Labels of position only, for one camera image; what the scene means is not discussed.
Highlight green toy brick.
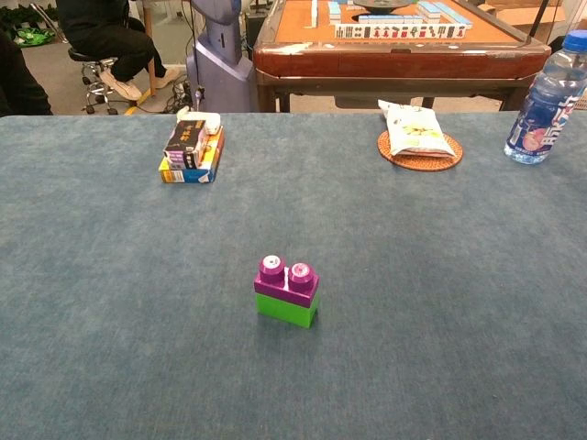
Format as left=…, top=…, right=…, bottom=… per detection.
left=255, top=292, right=318, bottom=329

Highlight purple toy building brick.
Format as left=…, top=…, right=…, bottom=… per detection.
left=253, top=254, right=320, bottom=309

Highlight cardboard box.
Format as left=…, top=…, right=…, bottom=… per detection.
left=476, top=0, right=570, bottom=45

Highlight face-up mahjong tile row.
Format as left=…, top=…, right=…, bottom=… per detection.
left=334, top=22, right=468, bottom=40

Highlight green bag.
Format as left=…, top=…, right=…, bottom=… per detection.
left=0, top=4, right=57, bottom=48

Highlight water bottle blue cap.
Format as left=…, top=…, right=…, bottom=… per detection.
left=504, top=29, right=587, bottom=165

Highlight white crumpled packet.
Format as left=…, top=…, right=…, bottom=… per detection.
left=176, top=105, right=222, bottom=136

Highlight black floor cable bundle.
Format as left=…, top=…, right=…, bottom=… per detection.
left=170, top=76, right=194, bottom=114

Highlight brown mahjong table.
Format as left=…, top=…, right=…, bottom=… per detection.
left=252, top=0, right=552, bottom=114

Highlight yellow black snack pack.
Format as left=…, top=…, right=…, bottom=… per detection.
left=158, top=126, right=227, bottom=184

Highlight blue-backed mahjong tile row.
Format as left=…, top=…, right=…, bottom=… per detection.
left=358, top=14, right=426, bottom=26
left=415, top=0, right=473, bottom=29

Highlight chrome wheeled stool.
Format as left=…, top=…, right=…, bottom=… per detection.
left=67, top=48, right=121, bottom=116

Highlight person in black top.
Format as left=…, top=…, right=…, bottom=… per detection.
left=0, top=30, right=54, bottom=116

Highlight blue table cloth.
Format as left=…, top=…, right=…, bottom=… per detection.
left=0, top=112, right=587, bottom=440

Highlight white snack bag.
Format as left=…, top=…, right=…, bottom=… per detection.
left=377, top=98, right=457, bottom=158

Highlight round woven coaster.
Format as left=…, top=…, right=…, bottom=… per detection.
left=376, top=130, right=464, bottom=172

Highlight black purple small carton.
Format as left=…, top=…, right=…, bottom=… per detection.
left=163, top=119, right=207, bottom=171

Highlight person in black trousers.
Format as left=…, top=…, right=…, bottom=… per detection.
left=54, top=0, right=183, bottom=102

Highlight blue grey machine pedestal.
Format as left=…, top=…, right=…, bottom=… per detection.
left=185, top=0, right=260, bottom=114

